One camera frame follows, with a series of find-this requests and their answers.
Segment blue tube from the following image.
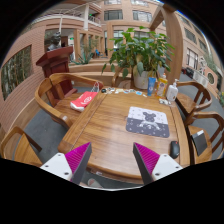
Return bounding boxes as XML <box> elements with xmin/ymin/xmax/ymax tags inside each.
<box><xmin>147</xmin><ymin>77</ymin><xmax>156</xmax><ymax>96</ymax></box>

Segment grey white mouse pad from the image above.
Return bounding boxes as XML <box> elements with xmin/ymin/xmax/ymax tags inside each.
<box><xmin>126</xmin><ymin>106</ymin><xmax>170</xmax><ymax>138</ymax></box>

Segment dark red wooden podium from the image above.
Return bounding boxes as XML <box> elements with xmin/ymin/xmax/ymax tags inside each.
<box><xmin>36</xmin><ymin>47</ymin><xmax>72</xmax><ymax>107</ymax></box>

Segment wooden chair near left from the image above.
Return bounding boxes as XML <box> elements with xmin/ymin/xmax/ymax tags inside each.
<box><xmin>0</xmin><ymin>126</ymin><xmax>42</xmax><ymax>167</ymax></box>

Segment green potted plant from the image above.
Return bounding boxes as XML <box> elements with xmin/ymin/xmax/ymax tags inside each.
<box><xmin>109</xmin><ymin>28</ymin><xmax>174</xmax><ymax>78</ymax></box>

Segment wooden armchair far left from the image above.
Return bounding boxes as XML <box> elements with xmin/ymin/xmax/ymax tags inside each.
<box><xmin>35</xmin><ymin>73</ymin><xmax>104</xmax><ymax>129</ymax></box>

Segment wooden chair far right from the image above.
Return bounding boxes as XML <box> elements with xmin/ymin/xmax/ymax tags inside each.
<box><xmin>176</xmin><ymin>81</ymin><xmax>212</xmax><ymax>117</ymax></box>

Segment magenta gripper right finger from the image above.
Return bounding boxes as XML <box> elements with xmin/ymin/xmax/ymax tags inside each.
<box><xmin>133</xmin><ymin>142</ymin><xmax>182</xmax><ymax>185</ymax></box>

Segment black computer mouse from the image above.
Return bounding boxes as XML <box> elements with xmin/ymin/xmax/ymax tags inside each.
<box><xmin>170</xmin><ymin>141</ymin><xmax>180</xmax><ymax>159</ymax></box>

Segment white pump dispenser bottle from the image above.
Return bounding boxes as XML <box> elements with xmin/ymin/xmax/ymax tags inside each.
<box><xmin>166</xmin><ymin>79</ymin><xmax>178</xmax><ymax>101</ymax></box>

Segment dark notebook on chair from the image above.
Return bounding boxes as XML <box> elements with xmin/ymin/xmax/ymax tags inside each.
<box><xmin>191</xmin><ymin>130</ymin><xmax>207</xmax><ymax>156</ymax></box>

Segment white plant pot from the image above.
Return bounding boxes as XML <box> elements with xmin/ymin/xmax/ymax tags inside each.
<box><xmin>133</xmin><ymin>66</ymin><xmax>152</xmax><ymax>89</ymax></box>

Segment dark bust statue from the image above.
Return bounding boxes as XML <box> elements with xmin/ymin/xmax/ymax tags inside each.
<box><xmin>47</xmin><ymin>32</ymin><xmax>61</xmax><ymax>51</ymax></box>

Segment wooden chair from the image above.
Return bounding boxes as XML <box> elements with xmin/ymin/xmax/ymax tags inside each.
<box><xmin>0</xmin><ymin>126</ymin><xmax>42</xmax><ymax>167</ymax></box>
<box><xmin>184</xmin><ymin>111</ymin><xmax>224</xmax><ymax>165</ymax></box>
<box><xmin>176</xmin><ymin>81</ymin><xmax>212</xmax><ymax>117</ymax></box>

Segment wooden table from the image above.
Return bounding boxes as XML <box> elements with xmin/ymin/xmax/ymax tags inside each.
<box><xmin>58</xmin><ymin>93</ymin><xmax>190</xmax><ymax>184</ymax></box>

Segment yellow bottle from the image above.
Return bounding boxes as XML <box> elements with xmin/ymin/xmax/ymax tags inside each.
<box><xmin>156</xmin><ymin>74</ymin><xmax>168</xmax><ymax>97</ymax></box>

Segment wooden chair near right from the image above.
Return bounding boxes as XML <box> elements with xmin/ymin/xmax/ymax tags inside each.
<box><xmin>184</xmin><ymin>111</ymin><xmax>224</xmax><ymax>165</ymax></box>

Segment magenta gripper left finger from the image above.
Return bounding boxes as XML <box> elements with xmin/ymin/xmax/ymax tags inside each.
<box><xmin>41</xmin><ymin>142</ymin><xmax>92</xmax><ymax>185</ymax></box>

